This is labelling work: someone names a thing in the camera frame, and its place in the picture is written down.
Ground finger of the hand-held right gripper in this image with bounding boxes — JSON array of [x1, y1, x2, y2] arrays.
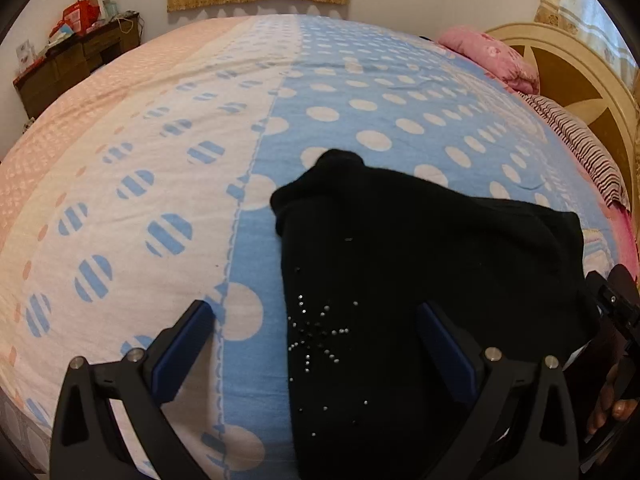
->
[[585, 269, 640, 357]]

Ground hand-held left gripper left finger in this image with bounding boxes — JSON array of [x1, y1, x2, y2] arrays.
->
[[50, 300, 216, 480]]

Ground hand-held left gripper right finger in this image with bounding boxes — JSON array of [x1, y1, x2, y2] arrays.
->
[[416, 301, 583, 480]]

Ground black pants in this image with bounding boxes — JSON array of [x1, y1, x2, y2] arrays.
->
[[270, 148, 601, 480]]

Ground person's right hand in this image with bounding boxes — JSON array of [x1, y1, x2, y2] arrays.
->
[[585, 367, 632, 436]]

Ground pink blanket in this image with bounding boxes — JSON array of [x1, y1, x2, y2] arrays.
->
[[582, 200, 640, 281]]

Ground striped pillow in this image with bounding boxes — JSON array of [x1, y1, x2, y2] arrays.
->
[[520, 92, 631, 208]]

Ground bed with pink blue sheet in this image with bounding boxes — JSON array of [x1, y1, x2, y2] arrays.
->
[[0, 14, 640, 480]]

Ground cream wooden headboard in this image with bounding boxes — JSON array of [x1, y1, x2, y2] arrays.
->
[[485, 21, 640, 201]]

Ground pink floral pillow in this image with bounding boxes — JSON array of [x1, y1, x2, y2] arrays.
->
[[436, 25, 541, 95]]

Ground brown wooden desk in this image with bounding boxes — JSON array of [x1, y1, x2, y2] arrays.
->
[[12, 12, 146, 120]]

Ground yellow side curtain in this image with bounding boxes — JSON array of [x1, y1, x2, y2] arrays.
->
[[532, 0, 640, 68]]

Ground red gift box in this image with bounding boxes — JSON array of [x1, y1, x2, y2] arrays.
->
[[62, 0, 101, 36]]

